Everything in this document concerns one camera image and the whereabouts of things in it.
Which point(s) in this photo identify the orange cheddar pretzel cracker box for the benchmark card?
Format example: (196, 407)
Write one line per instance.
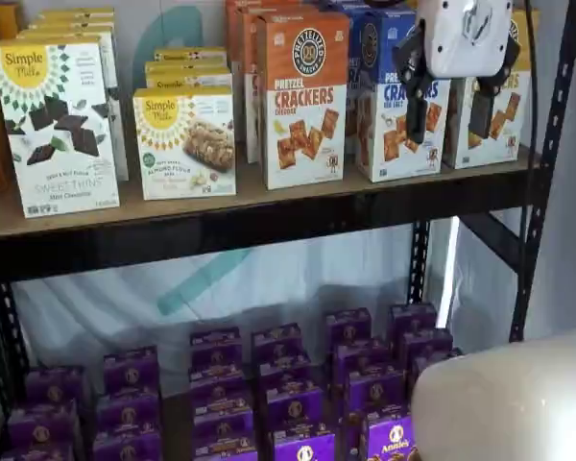
(231, 38)
(302, 72)
(247, 48)

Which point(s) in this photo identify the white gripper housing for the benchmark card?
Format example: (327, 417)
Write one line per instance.
(461, 38)

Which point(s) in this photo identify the black metal shelf beam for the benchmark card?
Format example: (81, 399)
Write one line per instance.
(221, 230)

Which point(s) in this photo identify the dark metal shelf unit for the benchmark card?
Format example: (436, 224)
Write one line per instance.
(125, 298)

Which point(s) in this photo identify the blue sea salt pretzel box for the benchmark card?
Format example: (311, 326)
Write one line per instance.
(345, 5)
(354, 72)
(389, 153)

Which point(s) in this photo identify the wooden shelf board with crackers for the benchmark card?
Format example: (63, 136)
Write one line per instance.
(197, 206)

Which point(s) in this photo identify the black metal side brace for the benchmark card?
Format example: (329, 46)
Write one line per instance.
(489, 235)

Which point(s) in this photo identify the white pretzel crackers box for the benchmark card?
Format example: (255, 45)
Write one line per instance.
(485, 149)

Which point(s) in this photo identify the black perforated shelf post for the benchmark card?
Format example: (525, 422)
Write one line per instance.
(552, 144)
(9, 326)
(420, 259)

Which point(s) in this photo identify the purple Annie's boxes group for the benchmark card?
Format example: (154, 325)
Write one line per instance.
(175, 432)

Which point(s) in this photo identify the purple Annie's snack box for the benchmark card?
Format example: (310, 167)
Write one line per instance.
(375, 390)
(413, 322)
(362, 360)
(33, 453)
(285, 377)
(55, 391)
(424, 346)
(127, 413)
(432, 361)
(302, 449)
(349, 331)
(127, 449)
(278, 348)
(223, 425)
(40, 432)
(225, 451)
(389, 442)
(216, 355)
(132, 373)
(295, 410)
(219, 390)

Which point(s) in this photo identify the Simple Mills almond bar box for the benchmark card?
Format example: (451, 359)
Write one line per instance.
(182, 144)
(192, 54)
(211, 81)
(187, 67)

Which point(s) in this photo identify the Simple Mills Sweet Thins box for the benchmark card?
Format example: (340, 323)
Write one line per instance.
(72, 24)
(119, 144)
(77, 13)
(53, 182)

